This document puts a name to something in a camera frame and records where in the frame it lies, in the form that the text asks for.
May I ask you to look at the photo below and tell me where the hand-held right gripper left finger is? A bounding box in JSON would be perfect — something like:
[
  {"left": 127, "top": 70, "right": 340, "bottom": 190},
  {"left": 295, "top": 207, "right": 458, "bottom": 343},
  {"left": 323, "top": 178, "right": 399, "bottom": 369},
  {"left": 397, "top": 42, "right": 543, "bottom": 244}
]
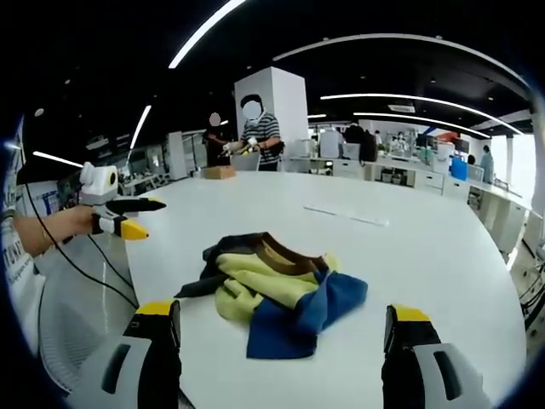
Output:
[{"left": 66, "top": 299, "right": 183, "bottom": 409}]

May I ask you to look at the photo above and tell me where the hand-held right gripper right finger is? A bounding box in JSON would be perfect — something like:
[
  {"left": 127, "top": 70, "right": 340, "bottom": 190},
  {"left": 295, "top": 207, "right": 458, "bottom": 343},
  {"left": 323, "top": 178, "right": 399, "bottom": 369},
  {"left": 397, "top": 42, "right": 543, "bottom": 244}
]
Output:
[{"left": 381, "top": 303, "right": 495, "bottom": 409}]

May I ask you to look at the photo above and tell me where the yellow blue brown garment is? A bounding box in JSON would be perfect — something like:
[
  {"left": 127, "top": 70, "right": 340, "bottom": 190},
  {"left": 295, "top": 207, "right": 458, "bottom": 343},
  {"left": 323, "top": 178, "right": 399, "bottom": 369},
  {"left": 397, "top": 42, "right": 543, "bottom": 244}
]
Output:
[{"left": 174, "top": 232, "right": 370, "bottom": 360}]

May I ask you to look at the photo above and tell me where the white mesh chair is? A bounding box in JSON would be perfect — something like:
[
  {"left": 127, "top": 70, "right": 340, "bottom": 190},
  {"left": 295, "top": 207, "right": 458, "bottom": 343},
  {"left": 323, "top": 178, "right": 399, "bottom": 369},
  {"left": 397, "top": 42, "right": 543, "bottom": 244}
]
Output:
[{"left": 37, "top": 238, "right": 141, "bottom": 395}]

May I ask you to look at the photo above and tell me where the cardboard box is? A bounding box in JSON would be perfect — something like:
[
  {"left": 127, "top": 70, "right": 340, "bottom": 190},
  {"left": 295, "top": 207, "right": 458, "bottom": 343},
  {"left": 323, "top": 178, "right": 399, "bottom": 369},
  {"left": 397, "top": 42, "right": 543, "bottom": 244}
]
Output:
[{"left": 200, "top": 165, "right": 238, "bottom": 181}]

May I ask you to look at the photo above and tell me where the person's printed shirt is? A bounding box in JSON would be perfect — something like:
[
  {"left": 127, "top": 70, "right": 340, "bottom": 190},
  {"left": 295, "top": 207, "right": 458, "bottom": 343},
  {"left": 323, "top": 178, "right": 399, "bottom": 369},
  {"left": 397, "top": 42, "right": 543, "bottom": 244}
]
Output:
[{"left": 2, "top": 127, "right": 48, "bottom": 325}]

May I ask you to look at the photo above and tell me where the grey bin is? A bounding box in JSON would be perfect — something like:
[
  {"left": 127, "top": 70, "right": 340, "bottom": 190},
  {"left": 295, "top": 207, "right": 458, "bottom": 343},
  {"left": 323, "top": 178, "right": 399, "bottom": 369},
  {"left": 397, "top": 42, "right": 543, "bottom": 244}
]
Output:
[{"left": 230, "top": 153, "right": 261, "bottom": 172}]

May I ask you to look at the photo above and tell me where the white square pillar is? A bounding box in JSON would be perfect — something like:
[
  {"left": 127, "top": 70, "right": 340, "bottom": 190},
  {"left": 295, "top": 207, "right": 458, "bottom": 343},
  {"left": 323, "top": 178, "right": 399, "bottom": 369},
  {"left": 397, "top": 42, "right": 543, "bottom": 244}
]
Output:
[{"left": 233, "top": 66, "right": 308, "bottom": 172}]

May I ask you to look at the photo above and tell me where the black cable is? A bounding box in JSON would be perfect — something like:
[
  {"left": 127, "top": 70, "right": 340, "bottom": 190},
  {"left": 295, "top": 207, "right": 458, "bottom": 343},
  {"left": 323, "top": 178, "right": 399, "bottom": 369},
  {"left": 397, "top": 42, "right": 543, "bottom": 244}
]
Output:
[{"left": 16, "top": 178, "right": 141, "bottom": 308}]

